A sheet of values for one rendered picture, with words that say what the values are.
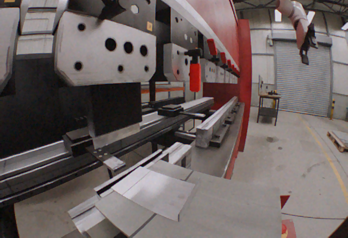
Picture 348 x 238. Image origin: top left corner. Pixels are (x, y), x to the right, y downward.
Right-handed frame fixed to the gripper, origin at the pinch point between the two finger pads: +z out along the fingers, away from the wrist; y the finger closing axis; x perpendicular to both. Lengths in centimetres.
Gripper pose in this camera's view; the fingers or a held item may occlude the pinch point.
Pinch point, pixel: (309, 54)
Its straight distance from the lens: 56.1
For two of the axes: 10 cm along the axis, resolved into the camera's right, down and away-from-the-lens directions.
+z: -3.5, 9.2, -1.9
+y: -4.0, -3.3, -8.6
